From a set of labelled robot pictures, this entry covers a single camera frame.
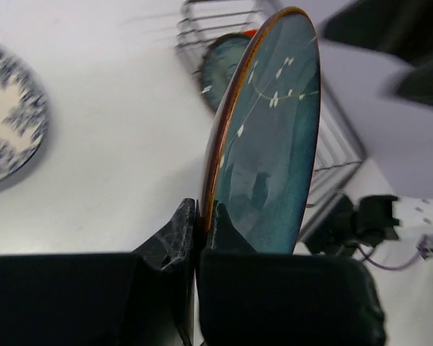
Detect blue floral white plate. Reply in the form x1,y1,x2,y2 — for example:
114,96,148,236
0,44,51,183

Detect orange plate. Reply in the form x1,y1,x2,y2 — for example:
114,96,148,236
243,30,257,37

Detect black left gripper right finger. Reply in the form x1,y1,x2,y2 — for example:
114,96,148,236
196,203,386,345

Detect dark teal glazed plate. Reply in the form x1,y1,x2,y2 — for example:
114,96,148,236
198,7,321,254

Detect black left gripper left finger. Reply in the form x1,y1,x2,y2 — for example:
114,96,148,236
0,198,195,345

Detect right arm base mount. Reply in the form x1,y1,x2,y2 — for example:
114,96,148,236
301,194,400,257

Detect small blue patterned plate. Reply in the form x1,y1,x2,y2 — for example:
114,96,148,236
198,32,251,113

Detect metal wire dish rack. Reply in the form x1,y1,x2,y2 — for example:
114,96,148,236
175,1,366,241

